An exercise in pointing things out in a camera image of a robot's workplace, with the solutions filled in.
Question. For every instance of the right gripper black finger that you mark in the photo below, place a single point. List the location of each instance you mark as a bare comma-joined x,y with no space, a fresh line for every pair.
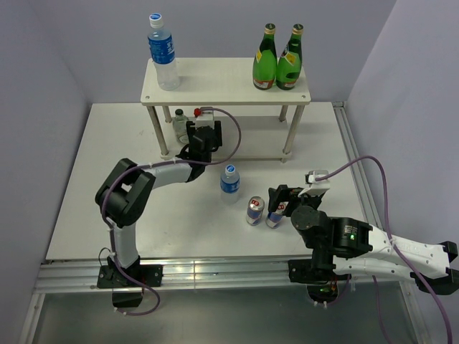
288,210
277,195

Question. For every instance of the green glass bottle right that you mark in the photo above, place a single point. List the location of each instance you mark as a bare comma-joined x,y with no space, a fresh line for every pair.
290,62

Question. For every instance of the blue label water bottle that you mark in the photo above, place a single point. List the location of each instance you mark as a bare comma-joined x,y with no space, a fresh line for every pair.
162,52
230,184

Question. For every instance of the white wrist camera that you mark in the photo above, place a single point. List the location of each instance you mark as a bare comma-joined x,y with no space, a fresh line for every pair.
316,184
204,117

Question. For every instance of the aluminium side rail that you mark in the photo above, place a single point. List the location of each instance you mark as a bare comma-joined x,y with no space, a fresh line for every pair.
366,199

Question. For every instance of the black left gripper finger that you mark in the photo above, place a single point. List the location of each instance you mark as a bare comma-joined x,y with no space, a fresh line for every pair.
217,134
190,130

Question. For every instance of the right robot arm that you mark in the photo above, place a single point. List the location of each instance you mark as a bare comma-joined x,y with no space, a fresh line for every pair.
342,247

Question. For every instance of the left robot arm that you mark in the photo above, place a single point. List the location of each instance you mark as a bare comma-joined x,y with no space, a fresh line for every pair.
123,196

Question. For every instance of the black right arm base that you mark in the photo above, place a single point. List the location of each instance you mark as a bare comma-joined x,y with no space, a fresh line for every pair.
323,286

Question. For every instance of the green glass bottle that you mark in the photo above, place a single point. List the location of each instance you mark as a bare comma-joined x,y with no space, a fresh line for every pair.
265,61
290,62

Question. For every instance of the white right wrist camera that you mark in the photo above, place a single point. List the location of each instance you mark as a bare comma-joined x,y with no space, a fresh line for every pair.
316,184

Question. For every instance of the green glass bottle left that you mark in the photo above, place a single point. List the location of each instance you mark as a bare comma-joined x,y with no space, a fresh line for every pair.
265,61

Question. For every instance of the white two-tier shelf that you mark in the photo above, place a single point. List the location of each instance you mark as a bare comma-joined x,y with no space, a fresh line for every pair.
256,124

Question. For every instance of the aluminium front rail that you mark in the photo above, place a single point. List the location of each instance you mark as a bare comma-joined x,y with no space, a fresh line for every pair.
178,274

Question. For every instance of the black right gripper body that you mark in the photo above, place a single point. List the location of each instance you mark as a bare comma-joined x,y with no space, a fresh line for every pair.
313,201

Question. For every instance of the red blue energy can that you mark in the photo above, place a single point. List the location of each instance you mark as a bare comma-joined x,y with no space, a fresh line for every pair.
255,209

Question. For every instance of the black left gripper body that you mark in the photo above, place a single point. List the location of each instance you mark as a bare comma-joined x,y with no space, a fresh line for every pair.
208,158

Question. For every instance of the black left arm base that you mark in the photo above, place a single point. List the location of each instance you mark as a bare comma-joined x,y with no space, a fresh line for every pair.
125,292

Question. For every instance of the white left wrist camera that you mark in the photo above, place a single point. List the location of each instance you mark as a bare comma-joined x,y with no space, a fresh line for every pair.
204,117

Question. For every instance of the clear green cap bottle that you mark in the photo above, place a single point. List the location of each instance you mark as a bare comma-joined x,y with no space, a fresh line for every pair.
204,134

